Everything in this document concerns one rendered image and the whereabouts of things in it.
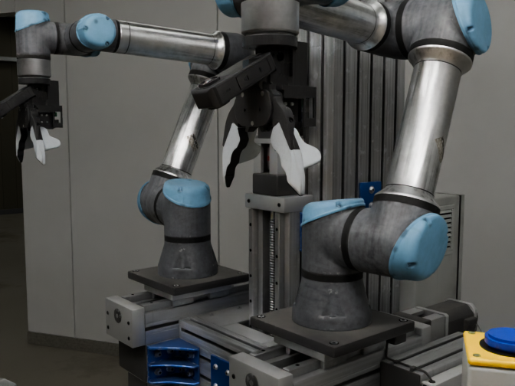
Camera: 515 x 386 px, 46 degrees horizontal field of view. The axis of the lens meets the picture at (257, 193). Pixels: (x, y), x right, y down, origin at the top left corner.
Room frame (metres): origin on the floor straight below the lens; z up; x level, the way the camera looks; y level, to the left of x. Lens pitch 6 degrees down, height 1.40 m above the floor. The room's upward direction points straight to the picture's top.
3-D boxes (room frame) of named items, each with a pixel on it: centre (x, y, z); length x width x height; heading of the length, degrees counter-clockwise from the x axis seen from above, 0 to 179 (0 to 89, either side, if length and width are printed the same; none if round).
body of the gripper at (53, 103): (1.45, 0.52, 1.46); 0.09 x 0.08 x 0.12; 130
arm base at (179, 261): (1.51, 0.18, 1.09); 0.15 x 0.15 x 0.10
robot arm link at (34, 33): (1.45, 0.52, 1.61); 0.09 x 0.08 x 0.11; 123
